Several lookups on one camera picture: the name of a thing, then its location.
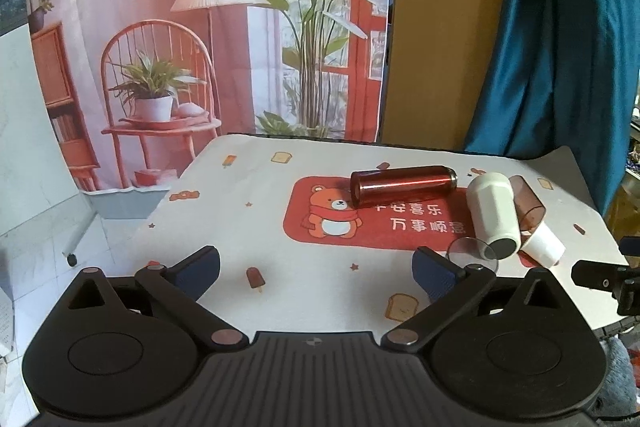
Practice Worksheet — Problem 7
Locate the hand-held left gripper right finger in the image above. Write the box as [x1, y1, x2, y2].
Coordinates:
[381, 246, 573, 353]

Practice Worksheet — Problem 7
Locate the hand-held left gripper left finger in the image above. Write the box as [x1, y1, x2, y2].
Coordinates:
[65, 246, 249, 351]

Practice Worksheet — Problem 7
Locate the small white cup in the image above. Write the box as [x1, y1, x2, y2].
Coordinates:
[520, 224, 567, 268]

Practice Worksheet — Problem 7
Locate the tall white cup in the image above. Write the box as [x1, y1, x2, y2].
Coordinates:
[466, 172, 524, 259]

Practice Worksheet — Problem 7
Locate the brown transparent cup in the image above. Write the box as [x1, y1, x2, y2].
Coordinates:
[508, 175, 547, 234]

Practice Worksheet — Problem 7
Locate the bear print table mat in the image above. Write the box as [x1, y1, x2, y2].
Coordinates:
[95, 134, 632, 344]

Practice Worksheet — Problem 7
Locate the colourful shelf clutter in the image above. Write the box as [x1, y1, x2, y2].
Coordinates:
[620, 94, 640, 210]

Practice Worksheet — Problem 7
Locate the grey fluffy cloth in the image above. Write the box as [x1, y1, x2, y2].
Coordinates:
[596, 336, 640, 427]

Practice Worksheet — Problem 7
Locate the white pole with black cap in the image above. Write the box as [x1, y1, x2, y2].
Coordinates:
[62, 214, 99, 267]

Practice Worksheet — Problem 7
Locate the printed room backdrop cloth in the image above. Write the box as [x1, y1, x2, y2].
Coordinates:
[24, 0, 399, 208]

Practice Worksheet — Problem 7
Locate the blue curtain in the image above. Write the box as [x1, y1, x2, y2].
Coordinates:
[462, 0, 640, 219]

